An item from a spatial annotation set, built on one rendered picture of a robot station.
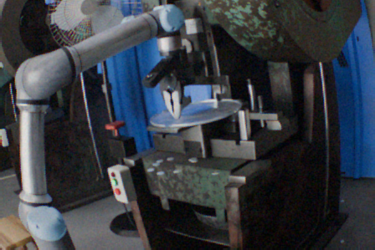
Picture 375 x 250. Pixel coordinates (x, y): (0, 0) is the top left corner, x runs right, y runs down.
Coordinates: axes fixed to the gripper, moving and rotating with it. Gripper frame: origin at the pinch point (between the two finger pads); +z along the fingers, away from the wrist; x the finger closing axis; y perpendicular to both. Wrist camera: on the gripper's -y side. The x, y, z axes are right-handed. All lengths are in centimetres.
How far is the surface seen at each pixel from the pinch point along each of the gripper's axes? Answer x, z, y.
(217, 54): -8.0, -16.4, 14.0
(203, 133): -5.9, 6.6, 5.1
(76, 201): 149, 79, 29
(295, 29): -48, -24, 0
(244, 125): -19.7, 4.1, 8.3
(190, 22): 0.7, -28.1, 13.5
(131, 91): 187, 21, 133
